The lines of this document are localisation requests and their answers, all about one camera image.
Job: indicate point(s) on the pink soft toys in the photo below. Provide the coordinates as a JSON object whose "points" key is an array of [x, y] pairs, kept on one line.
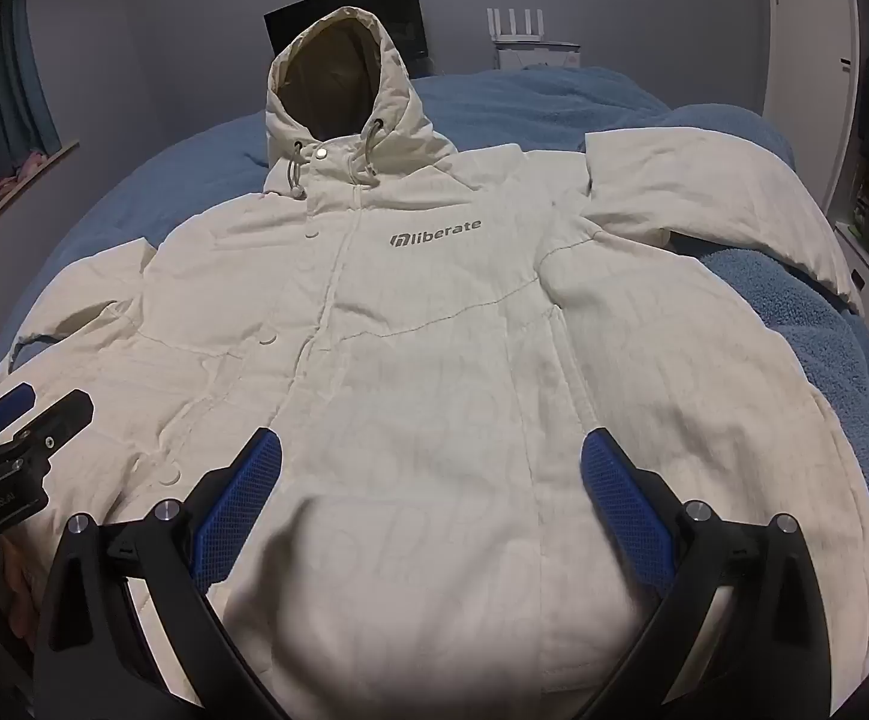
{"points": [[26, 169]]}

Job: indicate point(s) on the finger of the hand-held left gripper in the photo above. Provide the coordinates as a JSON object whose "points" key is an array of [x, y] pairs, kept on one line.
{"points": [[59, 420], [5, 401]]}

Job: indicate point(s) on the black flat screen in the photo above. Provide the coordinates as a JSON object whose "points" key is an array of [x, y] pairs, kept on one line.
{"points": [[398, 15]]}

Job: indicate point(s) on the blue fleece blanket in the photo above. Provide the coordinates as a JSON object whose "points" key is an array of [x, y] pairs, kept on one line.
{"points": [[816, 360]]}

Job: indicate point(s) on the white router with antennas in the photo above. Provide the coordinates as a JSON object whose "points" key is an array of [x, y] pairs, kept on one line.
{"points": [[517, 26]]}

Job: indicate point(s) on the white wardrobe door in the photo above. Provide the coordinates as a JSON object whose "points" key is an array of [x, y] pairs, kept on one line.
{"points": [[809, 75]]}

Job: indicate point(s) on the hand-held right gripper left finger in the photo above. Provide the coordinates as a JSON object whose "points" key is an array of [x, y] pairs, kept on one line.
{"points": [[243, 499]]}

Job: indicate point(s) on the wooden window sill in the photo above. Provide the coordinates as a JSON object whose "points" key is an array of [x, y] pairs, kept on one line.
{"points": [[44, 165]]}

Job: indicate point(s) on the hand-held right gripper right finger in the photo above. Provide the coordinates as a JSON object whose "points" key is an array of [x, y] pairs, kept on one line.
{"points": [[621, 499]]}

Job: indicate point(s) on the cream hooded jacket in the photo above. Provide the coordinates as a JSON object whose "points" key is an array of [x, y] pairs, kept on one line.
{"points": [[442, 360]]}

